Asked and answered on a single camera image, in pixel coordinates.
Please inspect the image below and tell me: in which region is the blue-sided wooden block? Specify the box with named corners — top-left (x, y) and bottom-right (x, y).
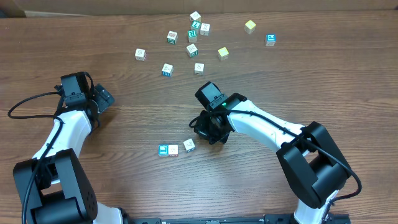
top-left (183, 139), bottom-right (195, 152)

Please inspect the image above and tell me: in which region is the red picture wooden block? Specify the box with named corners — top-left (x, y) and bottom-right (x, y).
top-left (168, 145), bottom-right (178, 157)

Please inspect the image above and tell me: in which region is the red-edged wooden block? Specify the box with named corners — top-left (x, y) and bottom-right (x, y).
top-left (158, 145), bottom-right (169, 156)

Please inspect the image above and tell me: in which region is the yellow block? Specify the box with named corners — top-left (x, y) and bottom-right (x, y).
top-left (244, 20), bottom-right (256, 34)
top-left (218, 47), bottom-right (229, 60)

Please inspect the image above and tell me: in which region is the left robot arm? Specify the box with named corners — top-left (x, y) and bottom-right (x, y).
top-left (13, 83), bottom-right (131, 224)

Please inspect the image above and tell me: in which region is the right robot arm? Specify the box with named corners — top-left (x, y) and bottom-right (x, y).
top-left (189, 90), bottom-right (357, 223)

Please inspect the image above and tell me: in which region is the red S wooden block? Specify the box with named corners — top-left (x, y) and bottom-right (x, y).
top-left (135, 49), bottom-right (147, 61)

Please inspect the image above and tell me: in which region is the plain A wooden block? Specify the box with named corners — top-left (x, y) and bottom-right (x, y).
top-left (194, 63), bottom-right (205, 75)

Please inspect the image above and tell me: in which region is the blue-edged wooden block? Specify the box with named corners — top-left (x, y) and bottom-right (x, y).
top-left (162, 63), bottom-right (174, 77)

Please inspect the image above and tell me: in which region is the green-edged wooden block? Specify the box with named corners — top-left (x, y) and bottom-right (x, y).
top-left (186, 44), bottom-right (198, 58)

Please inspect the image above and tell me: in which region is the green B wooden block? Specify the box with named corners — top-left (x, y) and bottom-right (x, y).
top-left (167, 30), bottom-right (178, 44)

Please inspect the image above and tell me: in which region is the green R wooden block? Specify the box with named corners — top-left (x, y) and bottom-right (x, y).
top-left (187, 30), bottom-right (197, 43)

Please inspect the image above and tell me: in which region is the white X wooden block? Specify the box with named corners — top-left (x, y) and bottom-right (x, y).
top-left (200, 23), bottom-right (210, 36)

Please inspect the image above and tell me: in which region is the blue P wooden block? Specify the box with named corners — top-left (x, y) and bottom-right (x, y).
top-left (266, 34), bottom-right (276, 47)

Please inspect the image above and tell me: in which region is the green L wooden block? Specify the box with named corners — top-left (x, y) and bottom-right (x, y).
top-left (190, 21), bottom-right (201, 32)

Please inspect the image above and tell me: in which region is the top white wooden block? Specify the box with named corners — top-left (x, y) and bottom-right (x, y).
top-left (190, 11), bottom-right (201, 22)

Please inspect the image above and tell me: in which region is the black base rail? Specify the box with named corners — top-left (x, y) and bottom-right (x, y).
top-left (130, 213), bottom-right (351, 224)

